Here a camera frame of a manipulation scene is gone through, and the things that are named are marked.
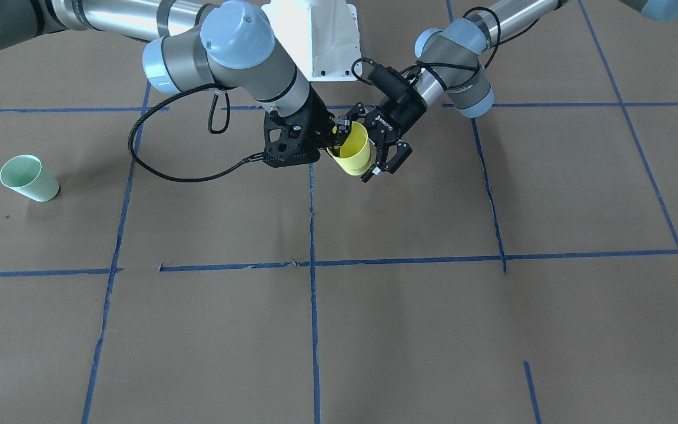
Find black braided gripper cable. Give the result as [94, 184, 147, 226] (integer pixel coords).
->
[128, 82, 269, 183]

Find green cup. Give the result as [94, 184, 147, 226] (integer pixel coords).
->
[0, 155, 60, 202]

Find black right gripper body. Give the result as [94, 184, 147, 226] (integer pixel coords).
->
[285, 88, 336, 147]

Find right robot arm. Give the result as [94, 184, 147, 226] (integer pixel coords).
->
[0, 1, 360, 161]

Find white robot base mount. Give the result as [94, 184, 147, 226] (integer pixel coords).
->
[261, 1, 361, 81]

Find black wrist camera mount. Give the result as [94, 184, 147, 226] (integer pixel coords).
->
[263, 112, 321, 167]

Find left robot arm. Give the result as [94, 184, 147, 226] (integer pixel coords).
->
[352, 1, 564, 182]

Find yellow cup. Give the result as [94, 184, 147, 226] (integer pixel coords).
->
[327, 121, 372, 176]

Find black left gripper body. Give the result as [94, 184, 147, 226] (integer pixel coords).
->
[368, 88, 428, 142]

